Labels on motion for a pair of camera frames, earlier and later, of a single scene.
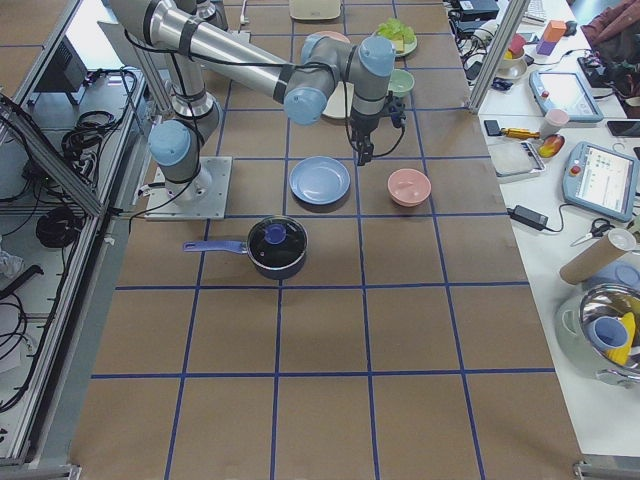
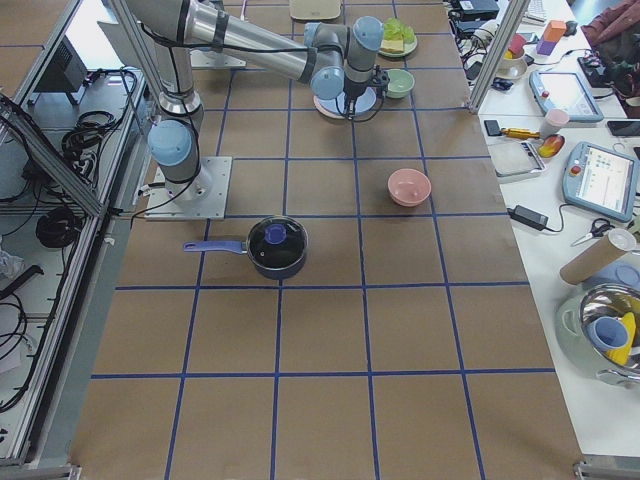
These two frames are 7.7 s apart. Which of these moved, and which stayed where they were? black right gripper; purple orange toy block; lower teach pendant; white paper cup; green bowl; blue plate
Moved: blue plate; black right gripper
Stayed: white paper cup; purple orange toy block; lower teach pendant; green bowl
